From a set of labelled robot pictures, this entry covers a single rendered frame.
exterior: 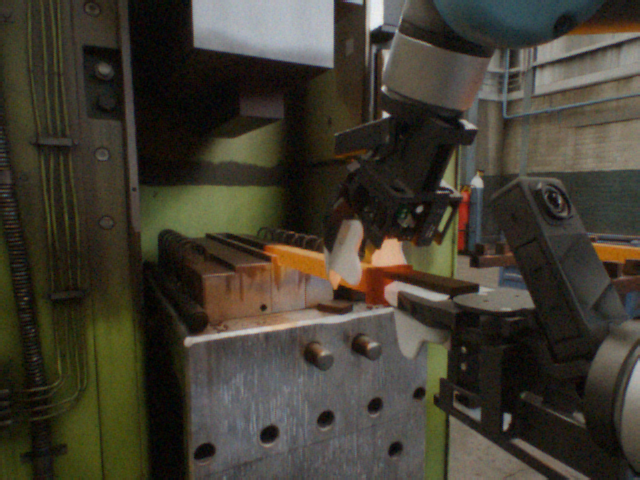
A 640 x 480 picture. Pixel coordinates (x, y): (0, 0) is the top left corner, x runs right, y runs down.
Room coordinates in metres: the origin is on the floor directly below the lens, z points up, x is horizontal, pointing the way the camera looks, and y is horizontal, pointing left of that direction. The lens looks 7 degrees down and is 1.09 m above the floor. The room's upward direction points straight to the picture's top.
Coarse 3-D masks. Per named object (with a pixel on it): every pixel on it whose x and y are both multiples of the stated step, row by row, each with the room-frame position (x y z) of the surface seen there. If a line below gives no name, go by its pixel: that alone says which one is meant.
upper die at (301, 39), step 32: (192, 0) 0.57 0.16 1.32; (224, 0) 0.59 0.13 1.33; (256, 0) 0.61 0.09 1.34; (288, 0) 0.63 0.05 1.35; (320, 0) 0.66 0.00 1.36; (192, 32) 0.58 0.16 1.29; (224, 32) 0.59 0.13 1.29; (256, 32) 0.61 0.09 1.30; (288, 32) 0.63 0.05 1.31; (320, 32) 0.66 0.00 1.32; (160, 64) 0.83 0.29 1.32; (192, 64) 0.65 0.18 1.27; (224, 64) 0.65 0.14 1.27; (256, 64) 0.65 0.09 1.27; (288, 64) 0.65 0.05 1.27; (320, 64) 0.66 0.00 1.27; (160, 96) 0.86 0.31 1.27; (192, 96) 0.85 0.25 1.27
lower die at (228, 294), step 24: (216, 240) 0.90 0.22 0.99; (264, 240) 0.90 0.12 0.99; (192, 264) 0.67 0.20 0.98; (216, 264) 0.67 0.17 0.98; (240, 264) 0.60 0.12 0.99; (264, 264) 0.61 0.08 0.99; (192, 288) 0.64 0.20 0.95; (216, 288) 0.58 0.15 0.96; (240, 288) 0.60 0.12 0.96; (264, 288) 0.61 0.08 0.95; (288, 288) 0.63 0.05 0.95; (312, 288) 0.65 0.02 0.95; (216, 312) 0.58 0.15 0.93; (240, 312) 0.60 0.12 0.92; (264, 312) 0.61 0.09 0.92
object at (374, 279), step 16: (288, 256) 0.59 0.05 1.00; (304, 256) 0.54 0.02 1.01; (320, 256) 0.53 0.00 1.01; (304, 272) 0.55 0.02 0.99; (320, 272) 0.50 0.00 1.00; (368, 272) 0.40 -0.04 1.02; (384, 272) 0.39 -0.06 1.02; (400, 272) 0.38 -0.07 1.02; (416, 272) 0.38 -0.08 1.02; (368, 288) 0.40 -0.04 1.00; (384, 288) 0.40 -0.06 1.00; (432, 288) 0.33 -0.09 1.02; (448, 288) 0.32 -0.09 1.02; (464, 288) 0.32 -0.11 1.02
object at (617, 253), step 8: (600, 248) 0.68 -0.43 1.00; (608, 248) 0.67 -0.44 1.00; (616, 248) 0.66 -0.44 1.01; (624, 248) 0.65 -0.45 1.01; (632, 248) 0.65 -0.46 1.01; (600, 256) 0.68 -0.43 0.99; (608, 256) 0.67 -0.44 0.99; (616, 256) 0.66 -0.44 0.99; (624, 256) 0.65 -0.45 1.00; (632, 256) 0.64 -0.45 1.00
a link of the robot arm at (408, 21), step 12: (408, 0) 0.33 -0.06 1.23; (420, 0) 0.32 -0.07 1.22; (408, 12) 0.33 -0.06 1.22; (420, 12) 0.32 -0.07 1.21; (432, 12) 0.31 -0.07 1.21; (408, 24) 0.33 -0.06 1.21; (420, 24) 0.32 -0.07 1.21; (432, 24) 0.32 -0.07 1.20; (444, 24) 0.31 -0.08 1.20; (420, 36) 0.32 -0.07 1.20; (432, 36) 0.32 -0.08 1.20; (444, 36) 0.32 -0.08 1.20; (456, 36) 0.31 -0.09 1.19; (456, 48) 0.32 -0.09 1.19; (468, 48) 0.32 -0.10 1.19; (480, 48) 0.32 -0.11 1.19; (492, 48) 0.33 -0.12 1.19
